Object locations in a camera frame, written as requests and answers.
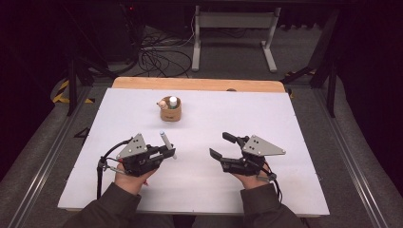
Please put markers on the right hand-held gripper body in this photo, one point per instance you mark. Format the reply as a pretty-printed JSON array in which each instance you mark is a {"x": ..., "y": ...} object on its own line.
[{"x": 263, "y": 147}]

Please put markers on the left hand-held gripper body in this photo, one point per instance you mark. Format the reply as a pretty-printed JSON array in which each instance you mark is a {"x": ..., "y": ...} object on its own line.
[{"x": 134, "y": 150}]

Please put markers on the white pen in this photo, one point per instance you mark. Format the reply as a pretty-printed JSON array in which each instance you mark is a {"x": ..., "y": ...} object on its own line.
[{"x": 164, "y": 137}]

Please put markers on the wooden pen holder cup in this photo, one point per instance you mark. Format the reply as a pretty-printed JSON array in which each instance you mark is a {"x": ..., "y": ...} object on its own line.
[{"x": 171, "y": 114}]

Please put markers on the white green glue stick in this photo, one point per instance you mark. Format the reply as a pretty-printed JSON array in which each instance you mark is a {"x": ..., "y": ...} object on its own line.
[{"x": 173, "y": 102}]

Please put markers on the person's left hand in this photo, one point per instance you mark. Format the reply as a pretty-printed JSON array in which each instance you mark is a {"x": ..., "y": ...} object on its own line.
[{"x": 131, "y": 183}]

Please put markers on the person's right hand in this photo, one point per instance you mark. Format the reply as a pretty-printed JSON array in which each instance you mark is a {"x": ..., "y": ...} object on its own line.
[{"x": 253, "y": 182}]

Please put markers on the white table mat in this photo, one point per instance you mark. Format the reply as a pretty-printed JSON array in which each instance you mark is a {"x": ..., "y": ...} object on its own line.
[{"x": 196, "y": 193}]

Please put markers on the black metal stand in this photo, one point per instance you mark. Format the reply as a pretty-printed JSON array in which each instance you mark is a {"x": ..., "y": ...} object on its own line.
[
  {"x": 331, "y": 85},
  {"x": 72, "y": 85}
]

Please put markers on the yellow black hazard tape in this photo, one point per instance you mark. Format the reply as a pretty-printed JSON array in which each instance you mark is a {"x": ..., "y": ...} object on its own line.
[{"x": 61, "y": 95}]

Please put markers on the black triangular bracket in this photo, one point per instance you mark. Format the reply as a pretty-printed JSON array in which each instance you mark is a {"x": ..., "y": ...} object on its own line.
[{"x": 83, "y": 133}]

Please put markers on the aluminium floor rail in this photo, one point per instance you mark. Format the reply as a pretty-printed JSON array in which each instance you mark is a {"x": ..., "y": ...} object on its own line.
[
  {"x": 351, "y": 158},
  {"x": 47, "y": 158}
]

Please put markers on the desk with white metal frame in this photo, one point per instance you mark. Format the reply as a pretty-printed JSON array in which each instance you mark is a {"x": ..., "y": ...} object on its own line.
[{"x": 234, "y": 20}]

